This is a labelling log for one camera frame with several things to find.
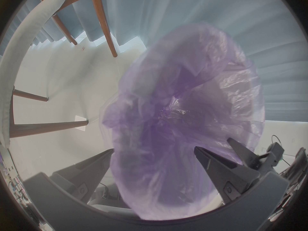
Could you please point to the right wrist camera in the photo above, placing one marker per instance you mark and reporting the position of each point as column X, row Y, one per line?
column 274, row 156

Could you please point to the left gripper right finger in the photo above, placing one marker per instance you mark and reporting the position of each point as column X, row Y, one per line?
column 225, row 174

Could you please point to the blue-green curtain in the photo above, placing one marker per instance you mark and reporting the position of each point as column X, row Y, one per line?
column 81, row 11

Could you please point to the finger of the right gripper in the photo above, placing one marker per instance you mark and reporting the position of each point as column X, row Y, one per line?
column 246, row 156

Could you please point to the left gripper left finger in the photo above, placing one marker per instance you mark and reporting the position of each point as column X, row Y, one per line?
column 90, row 171

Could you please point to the purple plastic bag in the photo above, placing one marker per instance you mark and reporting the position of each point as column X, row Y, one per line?
column 182, row 119

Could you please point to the wooden chair with white seat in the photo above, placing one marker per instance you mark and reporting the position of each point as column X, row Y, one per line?
column 24, row 42

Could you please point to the white curtain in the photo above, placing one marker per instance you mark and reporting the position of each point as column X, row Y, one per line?
column 240, row 15

